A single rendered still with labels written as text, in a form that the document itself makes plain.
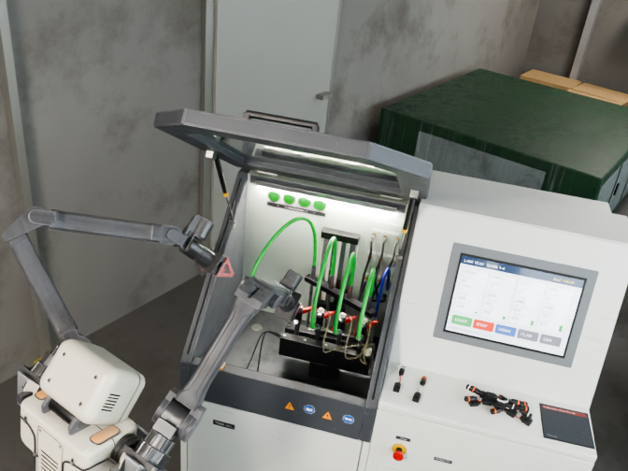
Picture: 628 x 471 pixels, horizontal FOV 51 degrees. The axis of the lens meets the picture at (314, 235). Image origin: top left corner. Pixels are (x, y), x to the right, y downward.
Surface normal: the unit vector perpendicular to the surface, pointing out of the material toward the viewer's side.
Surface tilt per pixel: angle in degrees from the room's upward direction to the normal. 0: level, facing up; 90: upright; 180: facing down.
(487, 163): 90
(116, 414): 90
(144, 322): 0
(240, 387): 90
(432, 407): 0
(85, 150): 90
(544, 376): 76
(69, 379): 48
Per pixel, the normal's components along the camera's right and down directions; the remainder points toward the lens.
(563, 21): -0.59, 0.35
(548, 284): -0.21, 0.25
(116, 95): 0.80, 0.36
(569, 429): 0.10, -0.86
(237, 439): -0.24, 0.47
